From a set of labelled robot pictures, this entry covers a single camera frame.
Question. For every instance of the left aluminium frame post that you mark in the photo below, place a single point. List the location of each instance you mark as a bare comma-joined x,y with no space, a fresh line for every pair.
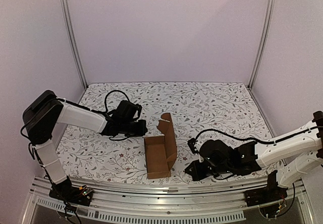
73,43

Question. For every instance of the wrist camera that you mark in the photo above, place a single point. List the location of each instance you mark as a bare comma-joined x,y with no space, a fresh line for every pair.
139,109
192,144

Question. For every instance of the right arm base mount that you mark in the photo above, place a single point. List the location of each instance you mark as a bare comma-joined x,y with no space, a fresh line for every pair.
264,195

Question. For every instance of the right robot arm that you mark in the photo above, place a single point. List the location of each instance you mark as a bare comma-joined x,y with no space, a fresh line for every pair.
216,157

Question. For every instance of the right aluminium frame post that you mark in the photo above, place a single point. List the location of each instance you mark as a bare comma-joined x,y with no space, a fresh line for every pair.
262,43

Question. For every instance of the floral patterned table mat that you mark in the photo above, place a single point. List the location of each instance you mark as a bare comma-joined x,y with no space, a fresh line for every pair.
224,111

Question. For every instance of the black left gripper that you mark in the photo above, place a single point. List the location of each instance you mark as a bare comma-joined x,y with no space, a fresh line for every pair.
142,130

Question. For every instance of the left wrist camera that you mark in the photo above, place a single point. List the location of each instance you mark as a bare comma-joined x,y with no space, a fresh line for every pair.
139,109

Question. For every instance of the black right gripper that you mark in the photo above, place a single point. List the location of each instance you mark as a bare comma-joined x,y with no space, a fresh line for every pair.
199,167

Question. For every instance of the aluminium front rail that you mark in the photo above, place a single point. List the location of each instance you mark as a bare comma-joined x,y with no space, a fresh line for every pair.
131,203

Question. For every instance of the brown cardboard box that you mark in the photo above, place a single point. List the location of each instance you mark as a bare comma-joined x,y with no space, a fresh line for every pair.
161,151

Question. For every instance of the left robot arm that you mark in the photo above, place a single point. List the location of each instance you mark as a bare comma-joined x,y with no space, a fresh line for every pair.
48,112

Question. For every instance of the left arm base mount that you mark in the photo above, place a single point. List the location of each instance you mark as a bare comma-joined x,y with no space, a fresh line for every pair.
69,193

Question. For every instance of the aluminium frame post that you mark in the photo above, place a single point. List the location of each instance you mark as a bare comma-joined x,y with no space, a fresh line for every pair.
262,43
73,43

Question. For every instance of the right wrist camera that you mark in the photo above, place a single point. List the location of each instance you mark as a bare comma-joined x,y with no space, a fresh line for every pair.
192,144

